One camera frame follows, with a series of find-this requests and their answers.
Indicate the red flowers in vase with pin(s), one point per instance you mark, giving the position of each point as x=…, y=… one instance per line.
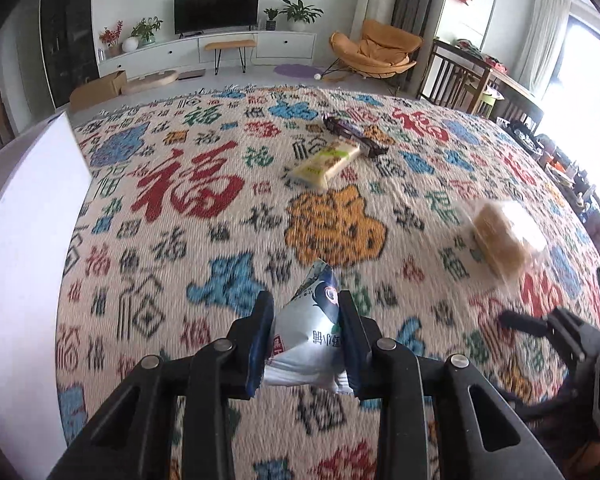
x=111, y=37

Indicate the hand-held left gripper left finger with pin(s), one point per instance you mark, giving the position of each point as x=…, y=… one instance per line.
x=260, y=340

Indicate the wooden stool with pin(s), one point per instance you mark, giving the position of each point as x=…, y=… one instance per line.
x=230, y=45

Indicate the white blue printed snack packet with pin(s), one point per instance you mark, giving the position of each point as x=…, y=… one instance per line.
x=305, y=340

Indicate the wooden table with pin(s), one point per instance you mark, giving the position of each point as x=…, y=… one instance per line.
x=512, y=90

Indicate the round white vase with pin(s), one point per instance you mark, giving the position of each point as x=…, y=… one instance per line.
x=130, y=45

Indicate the white television cabinet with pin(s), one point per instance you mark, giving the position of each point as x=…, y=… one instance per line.
x=180, y=52

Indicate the dark wooden chair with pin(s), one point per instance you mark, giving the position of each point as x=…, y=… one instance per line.
x=450, y=77

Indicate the orange lounge chair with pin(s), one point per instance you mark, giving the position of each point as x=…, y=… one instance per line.
x=375, y=50

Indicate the sheer white window curtain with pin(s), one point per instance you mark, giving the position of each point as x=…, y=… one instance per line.
x=545, y=35

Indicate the green potted plant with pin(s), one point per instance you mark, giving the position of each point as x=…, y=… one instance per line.
x=147, y=29

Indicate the dark glass cabinet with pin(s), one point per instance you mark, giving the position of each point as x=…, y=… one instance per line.
x=67, y=35

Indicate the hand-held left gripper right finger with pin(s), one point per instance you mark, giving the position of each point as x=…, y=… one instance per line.
x=350, y=345

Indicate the bread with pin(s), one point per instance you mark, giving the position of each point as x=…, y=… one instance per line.
x=500, y=240

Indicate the cream snack packet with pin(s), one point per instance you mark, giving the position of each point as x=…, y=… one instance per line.
x=325, y=162

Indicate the small plant in dark pot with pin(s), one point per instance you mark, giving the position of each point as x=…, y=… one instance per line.
x=271, y=19

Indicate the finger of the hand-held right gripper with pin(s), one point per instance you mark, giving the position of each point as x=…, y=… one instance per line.
x=577, y=332
x=525, y=324

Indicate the purple floor mat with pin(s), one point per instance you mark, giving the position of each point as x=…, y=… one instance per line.
x=297, y=70

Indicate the large plant in white pot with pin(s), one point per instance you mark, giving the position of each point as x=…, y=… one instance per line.
x=300, y=14

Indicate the white foam board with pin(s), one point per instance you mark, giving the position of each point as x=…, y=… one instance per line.
x=25, y=260

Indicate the dark purple snack packet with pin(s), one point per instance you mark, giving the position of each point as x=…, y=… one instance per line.
x=347, y=129

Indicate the cardboard box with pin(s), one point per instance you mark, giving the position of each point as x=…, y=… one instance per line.
x=97, y=90

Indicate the black television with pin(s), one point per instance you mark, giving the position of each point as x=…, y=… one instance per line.
x=215, y=10

